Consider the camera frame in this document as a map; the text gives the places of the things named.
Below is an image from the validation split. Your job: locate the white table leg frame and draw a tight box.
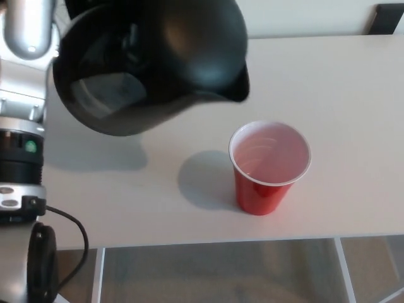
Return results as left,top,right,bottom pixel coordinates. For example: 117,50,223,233
56,247,107,303
334,236,404,303

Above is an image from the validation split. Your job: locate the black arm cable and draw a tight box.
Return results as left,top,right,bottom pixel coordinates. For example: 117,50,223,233
45,205,90,293

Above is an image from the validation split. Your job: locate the black electric kettle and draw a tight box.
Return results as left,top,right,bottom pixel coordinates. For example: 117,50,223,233
52,0,251,137

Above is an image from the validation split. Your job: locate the grey mesh table shelf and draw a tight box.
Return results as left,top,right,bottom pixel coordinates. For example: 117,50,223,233
102,239,348,303

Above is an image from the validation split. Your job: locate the red plastic cup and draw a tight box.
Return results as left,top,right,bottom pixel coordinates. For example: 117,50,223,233
229,119,312,217

